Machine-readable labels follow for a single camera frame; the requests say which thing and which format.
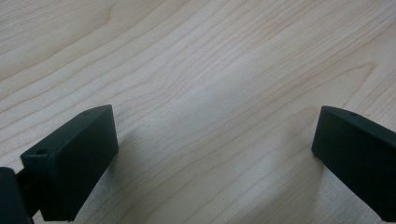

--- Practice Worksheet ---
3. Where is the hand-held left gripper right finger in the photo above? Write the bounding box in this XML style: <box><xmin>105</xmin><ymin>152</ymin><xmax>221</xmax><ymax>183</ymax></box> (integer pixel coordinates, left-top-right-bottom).
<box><xmin>311</xmin><ymin>105</ymin><xmax>396</xmax><ymax>222</ymax></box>

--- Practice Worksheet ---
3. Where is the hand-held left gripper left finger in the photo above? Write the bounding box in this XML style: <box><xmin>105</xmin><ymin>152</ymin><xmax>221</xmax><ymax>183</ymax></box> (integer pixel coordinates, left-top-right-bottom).
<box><xmin>20</xmin><ymin>105</ymin><xmax>120</xmax><ymax>222</ymax></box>

